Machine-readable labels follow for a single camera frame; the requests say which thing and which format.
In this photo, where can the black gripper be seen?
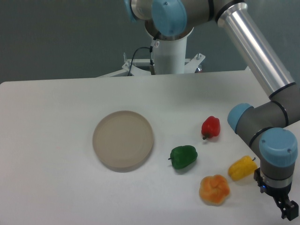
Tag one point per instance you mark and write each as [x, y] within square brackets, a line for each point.
[279, 190]

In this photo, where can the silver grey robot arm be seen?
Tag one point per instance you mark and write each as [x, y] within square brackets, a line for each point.
[262, 128]

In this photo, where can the yellow bell pepper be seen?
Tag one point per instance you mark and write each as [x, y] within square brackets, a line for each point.
[242, 168]

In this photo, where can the red bell pepper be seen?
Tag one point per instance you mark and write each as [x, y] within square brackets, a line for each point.
[210, 128]

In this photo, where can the green bell pepper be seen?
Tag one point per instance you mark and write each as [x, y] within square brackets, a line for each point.
[183, 156]

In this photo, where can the orange knotted bread roll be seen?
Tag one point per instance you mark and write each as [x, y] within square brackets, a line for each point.
[214, 189]

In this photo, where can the beige round plate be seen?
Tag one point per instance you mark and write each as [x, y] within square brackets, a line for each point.
[123, 140]

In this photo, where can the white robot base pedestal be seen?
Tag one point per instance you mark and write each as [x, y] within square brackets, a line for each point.
[162, 57]

